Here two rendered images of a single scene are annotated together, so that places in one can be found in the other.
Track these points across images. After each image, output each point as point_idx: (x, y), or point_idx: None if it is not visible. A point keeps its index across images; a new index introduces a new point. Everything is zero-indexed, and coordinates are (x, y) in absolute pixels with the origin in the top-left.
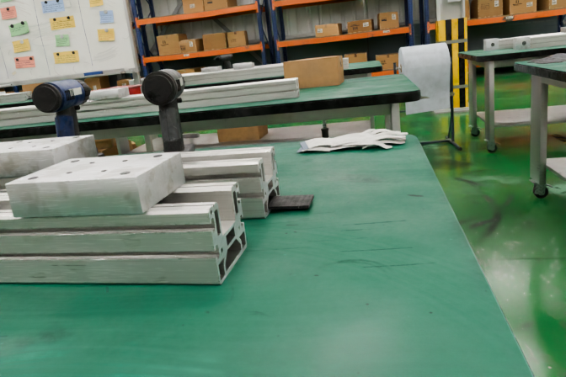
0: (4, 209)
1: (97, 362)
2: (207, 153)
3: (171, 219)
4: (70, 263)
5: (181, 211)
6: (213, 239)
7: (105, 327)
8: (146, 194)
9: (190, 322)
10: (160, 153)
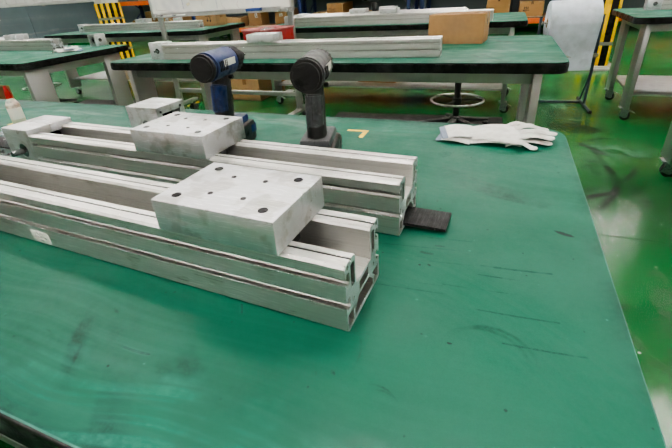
0: None
1: (223, 421)
2: (348, 155)
3: (305, 266)
4: (210, 277)
5: (316, 262)
6: (346, 293)
7: (235, 368)
8: (283, 235)
9: (315, 385)
10: (301, 175)
